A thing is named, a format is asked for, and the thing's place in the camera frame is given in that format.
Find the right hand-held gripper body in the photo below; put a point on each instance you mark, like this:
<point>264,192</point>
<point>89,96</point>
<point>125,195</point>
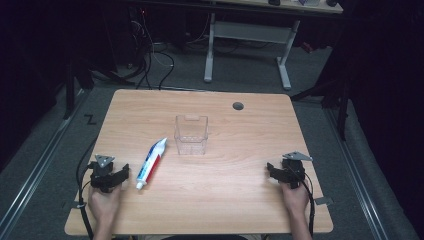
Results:
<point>293,171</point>

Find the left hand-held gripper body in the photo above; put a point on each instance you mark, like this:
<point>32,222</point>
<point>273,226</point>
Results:
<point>101,173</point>

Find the person's left hand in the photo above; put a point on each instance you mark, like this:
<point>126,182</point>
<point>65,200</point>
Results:
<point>104,203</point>

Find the person's right hand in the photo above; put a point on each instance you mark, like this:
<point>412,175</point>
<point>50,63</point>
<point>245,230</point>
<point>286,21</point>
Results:
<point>295,200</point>

